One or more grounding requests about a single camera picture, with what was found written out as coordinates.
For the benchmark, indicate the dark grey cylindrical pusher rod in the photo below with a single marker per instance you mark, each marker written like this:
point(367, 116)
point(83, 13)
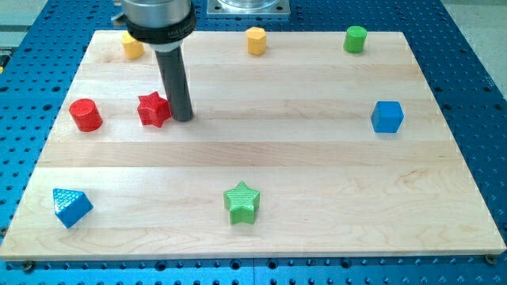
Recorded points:
point(172, 69)

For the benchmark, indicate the blue triangle block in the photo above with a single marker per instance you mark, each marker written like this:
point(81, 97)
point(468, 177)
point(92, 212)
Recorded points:
point(70, 205)

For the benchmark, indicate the blue cube block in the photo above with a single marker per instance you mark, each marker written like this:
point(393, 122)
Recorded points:
point(387, 116)

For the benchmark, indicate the yellow block left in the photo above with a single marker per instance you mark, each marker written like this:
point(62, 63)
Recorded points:
point(133, 48)

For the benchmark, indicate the red star block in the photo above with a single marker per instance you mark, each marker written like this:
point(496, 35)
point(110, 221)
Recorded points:
point(153, 110)

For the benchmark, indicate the yellow hexagon block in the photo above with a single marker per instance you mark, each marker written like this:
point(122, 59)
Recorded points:
point(256, 40)

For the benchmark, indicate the red cylinder block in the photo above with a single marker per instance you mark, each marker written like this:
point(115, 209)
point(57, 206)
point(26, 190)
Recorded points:
point(86, 115)

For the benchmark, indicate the light wooden board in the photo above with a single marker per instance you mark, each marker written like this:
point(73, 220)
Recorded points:
point(293, 123)

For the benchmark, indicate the green star block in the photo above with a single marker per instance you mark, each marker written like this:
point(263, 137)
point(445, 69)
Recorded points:
point(242, 203)

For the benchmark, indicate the green cylinder block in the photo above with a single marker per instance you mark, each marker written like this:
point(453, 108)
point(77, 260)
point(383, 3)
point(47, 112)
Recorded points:
point(354, 39)

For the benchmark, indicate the left board clamp screw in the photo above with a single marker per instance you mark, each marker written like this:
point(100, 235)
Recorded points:
point(27, 266)

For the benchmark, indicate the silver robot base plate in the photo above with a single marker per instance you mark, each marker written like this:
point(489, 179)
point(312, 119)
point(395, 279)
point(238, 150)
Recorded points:
point(248, 7)

